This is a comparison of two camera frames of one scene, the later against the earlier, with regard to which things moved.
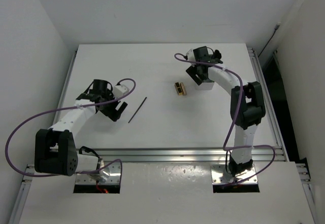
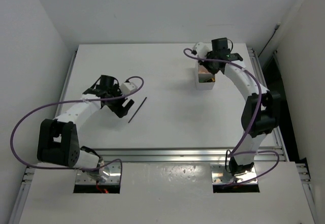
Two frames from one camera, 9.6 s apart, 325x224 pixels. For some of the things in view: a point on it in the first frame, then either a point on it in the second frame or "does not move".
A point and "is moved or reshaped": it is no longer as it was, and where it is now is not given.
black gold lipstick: (178, 88) is moved or reshaped
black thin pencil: (137, 109) does not move
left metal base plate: (110, 174) does not move
